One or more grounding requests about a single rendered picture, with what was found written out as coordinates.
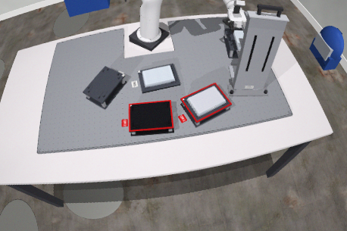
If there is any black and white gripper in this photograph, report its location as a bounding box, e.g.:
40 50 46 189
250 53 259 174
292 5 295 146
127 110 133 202
223 7 246 33

